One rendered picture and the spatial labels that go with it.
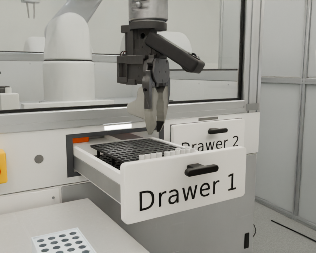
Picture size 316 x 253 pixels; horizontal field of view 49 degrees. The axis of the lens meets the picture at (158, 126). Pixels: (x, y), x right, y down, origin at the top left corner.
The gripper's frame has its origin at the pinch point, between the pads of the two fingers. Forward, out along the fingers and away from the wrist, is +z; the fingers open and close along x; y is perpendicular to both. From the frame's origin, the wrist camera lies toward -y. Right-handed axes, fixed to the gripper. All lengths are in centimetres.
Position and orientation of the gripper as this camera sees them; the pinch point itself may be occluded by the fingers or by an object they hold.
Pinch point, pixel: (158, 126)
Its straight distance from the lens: 69.7
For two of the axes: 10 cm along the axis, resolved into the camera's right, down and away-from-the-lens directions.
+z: 0.0, 9.9, 1.6
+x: -4.2, 1.4, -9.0
